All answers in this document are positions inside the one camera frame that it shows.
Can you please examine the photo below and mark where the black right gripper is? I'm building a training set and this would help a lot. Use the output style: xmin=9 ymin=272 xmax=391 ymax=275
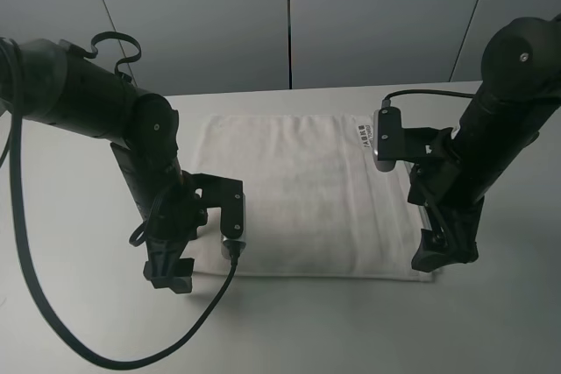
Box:
xmin=408 ymin=162 xmax=484 ymax=272

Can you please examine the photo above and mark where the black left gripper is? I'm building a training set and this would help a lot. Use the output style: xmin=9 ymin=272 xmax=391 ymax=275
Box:
xmin=128 ymin=172 xmax=208 ymax=294

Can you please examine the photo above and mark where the white towel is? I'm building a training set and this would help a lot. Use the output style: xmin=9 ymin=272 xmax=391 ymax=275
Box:
xmin=192 ymin=115 xmax=434 ymax=282

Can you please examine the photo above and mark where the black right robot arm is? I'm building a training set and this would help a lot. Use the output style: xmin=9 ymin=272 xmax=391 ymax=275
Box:
xmin=408 ymin=18 xmax=560 ymax=272

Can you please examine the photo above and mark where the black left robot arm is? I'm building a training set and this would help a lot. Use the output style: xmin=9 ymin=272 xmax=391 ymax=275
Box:
xmin=1 ymin=39 xmax=205 ymax=294

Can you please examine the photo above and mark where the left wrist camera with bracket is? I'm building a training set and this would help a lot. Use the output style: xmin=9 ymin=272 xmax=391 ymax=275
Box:
xmin=193 ymin=173 xmax=246 ymax=265

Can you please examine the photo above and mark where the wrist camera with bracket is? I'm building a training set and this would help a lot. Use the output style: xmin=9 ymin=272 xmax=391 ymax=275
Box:
xmin=193 ymin=173 xmax=246 ymax=265
xmin=373 ymin=106 xmax=452 ymax=173

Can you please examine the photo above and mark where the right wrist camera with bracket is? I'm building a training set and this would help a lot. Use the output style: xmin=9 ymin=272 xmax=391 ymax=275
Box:
xmin=373 ymin=106 xmax=452 ymax=173

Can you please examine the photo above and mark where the black left camera cable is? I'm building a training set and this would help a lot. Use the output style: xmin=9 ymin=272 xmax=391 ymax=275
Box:
xmin=0 ymin=39 xmax=246 ymax=368

